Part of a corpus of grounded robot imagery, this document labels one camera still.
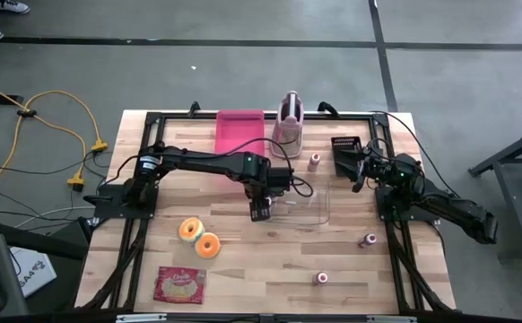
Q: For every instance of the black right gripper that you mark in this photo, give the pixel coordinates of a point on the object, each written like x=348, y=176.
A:
x=377, y=169

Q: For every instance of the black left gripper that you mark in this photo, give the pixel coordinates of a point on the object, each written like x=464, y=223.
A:
x=279, y=179

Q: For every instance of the red food colouring bottle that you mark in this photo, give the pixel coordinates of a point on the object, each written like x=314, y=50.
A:
x=368, y=240
x=268, y=201

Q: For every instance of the orange iced toy donut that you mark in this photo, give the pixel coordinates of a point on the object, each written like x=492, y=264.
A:
x=200, y=246

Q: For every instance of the blue iced toy donut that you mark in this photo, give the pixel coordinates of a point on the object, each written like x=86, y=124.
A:
x=185, y=231

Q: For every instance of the red snack packet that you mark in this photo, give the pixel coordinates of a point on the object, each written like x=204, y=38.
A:
x=179, y=285

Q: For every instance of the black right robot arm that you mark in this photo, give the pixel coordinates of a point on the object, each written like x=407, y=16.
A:
x=458, y=211

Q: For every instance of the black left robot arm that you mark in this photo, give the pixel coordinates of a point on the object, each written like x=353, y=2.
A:
x=198, y=161

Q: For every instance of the black mesh basket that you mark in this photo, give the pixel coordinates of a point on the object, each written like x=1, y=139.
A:
x=344, y=143

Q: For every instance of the clear plastic bin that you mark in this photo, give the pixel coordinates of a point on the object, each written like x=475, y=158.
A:
x=310, y=211

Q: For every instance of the pink plastic tray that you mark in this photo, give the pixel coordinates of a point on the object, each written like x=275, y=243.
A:
x=238, y=130

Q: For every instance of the dark metal stand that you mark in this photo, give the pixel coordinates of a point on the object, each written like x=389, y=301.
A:
x=514, y=202

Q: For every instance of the white printed box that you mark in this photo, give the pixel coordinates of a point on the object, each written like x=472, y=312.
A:
x=37, y=269

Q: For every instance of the dark side desk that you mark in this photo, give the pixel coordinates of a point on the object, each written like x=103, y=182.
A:
x=5, y=260

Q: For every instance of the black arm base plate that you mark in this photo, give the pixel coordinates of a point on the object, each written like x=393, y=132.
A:
x=388, y=211
x=108, y=206

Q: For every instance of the black aluminium table frame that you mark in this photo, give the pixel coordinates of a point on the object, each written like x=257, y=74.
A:
x=180, y=116

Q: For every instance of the silver metal bracket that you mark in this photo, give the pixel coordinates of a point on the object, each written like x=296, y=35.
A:
x=391, y=319
x=140, y=318

